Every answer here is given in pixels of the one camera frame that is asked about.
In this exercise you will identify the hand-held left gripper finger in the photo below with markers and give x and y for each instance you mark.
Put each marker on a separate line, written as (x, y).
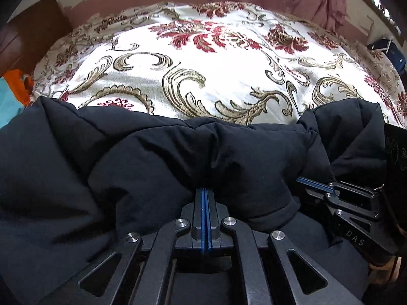
(208, 228)
(203, 228)

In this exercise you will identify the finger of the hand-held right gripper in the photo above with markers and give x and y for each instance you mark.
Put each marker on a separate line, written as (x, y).
(356, 192)
(349, 206)

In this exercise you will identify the dark navy padded jacket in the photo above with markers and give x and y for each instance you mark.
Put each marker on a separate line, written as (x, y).
(127, 171)

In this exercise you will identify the blue backpack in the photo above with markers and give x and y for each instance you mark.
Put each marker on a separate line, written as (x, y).
(396, 57)

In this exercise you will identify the floral bedspread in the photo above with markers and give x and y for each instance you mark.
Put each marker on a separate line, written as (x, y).
(206, 57)

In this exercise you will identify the wooden framed window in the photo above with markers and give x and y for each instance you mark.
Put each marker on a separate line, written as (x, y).
(378, 3)

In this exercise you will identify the orange brown blue striped pillow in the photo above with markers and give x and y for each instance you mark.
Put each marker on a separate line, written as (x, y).
(9, 98)

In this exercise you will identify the wooden headboard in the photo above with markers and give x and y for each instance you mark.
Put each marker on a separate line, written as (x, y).
(31, 35)

